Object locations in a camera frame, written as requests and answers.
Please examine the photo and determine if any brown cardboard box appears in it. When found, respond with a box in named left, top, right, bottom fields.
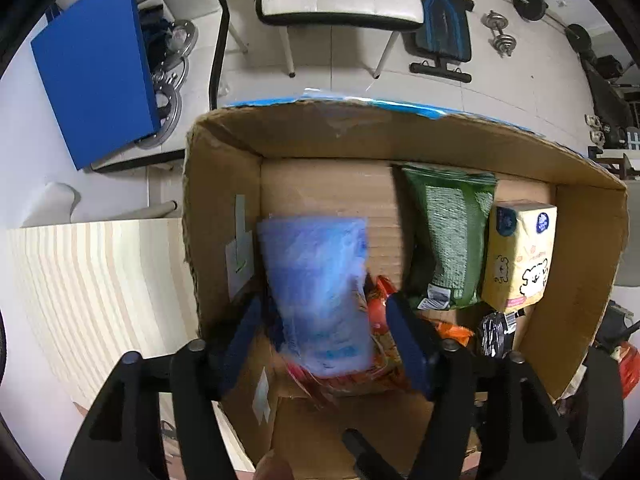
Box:
left=181, top=87, right=630, bottom=480

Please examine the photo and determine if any black wrapped item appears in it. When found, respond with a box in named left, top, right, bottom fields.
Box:
left=477, top=310, right=526, bottom=359

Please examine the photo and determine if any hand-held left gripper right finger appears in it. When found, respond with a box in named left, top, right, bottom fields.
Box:
left=342, top=290, right=583, bottom=480

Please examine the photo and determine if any black metal pole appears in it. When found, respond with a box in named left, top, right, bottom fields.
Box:
left=202, top=0, right=232, bottom=111

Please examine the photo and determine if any black and blue weight bench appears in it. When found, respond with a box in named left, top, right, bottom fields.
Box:
left=404, top=0, right=474, bottom=84

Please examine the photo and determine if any red and black object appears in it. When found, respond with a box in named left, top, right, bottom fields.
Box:
left=592, top=300, right=640, bottom=403

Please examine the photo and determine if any white furniture leg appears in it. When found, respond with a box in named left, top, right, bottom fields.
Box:
left=20, top=182, right=179, bottom=227

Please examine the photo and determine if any orange snack packet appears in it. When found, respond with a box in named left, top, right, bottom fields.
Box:
left=286, top=275, right=476, bottom=397

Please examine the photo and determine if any blue board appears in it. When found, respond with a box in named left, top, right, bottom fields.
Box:
left=31, top=0, right=162, bottom=171

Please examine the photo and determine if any stack of metal weight plates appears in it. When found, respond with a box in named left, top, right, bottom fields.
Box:
left=136, top=5, right=199, bottom=150

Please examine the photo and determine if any light wooden table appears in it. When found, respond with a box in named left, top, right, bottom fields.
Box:
left=5, top=217, right=257, bottom=473

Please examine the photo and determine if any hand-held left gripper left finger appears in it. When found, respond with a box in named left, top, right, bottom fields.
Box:
left=60, top=292, right=266, bottom=480

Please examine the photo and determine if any black exercise machine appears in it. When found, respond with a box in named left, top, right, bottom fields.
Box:
left=580, top=52, right=640, bottom=147

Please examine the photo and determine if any yellow tissue pack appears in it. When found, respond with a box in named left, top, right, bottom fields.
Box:
left=481, top=200, right=558, bottom=311

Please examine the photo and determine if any black barbell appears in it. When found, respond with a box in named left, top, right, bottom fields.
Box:
left=512, top=0, right=597, bottom=57

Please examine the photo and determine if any green cloth packet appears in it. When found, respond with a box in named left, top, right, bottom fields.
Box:
left=392, top=162, right=499, bottom=311

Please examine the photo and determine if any metal dumbbell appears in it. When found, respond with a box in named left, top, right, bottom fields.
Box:
left=482, top=10, right=519, bottom=59

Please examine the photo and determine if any blue soft packet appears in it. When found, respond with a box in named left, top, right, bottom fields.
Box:
left=257, top=216, right=377, bottom=379

